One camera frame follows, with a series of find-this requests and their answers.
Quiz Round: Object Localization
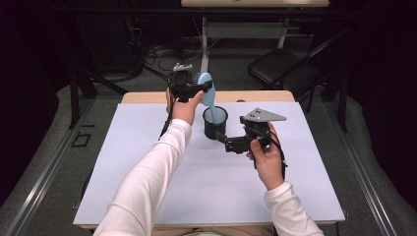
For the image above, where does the left hand-held gripper cable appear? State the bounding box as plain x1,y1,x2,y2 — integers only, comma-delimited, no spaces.
159,87,175,141

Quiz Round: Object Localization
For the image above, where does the black folding chair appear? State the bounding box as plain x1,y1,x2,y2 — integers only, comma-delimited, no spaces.
248,48,324,90

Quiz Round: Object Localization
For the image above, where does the light blue spoon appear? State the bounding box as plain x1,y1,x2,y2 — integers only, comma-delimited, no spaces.
191,72,222,125

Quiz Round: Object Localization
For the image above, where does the person's right hand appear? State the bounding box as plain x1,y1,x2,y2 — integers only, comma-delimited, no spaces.
245,121,286,192

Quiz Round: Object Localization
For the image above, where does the bundle of floor cables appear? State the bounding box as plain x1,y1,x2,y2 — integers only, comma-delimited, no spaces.
144,40,201,73

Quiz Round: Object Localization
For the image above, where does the white desk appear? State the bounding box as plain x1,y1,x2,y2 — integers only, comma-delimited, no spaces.
180,0,330,84

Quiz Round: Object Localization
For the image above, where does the black mesh cup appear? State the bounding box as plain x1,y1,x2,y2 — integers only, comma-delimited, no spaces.
202,105,229,141

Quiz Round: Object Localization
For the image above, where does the right hand-held gripper cable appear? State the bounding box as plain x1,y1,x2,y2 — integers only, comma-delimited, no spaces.
255,129,289,180

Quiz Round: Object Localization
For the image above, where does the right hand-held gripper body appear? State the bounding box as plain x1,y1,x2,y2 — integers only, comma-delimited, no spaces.
225,107,288,155

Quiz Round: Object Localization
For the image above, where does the wooden table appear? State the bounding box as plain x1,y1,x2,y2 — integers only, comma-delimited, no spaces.
78,90,342,229

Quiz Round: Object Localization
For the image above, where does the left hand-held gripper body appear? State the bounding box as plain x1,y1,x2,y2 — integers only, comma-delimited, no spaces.
167,62,201,103

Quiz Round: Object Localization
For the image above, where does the hand-held gripper cable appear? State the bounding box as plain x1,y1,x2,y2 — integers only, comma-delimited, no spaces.
159,87,175,141
255,129,289,180

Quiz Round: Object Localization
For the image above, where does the person's left hand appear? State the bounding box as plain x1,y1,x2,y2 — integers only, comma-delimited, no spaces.
165,88,205,127

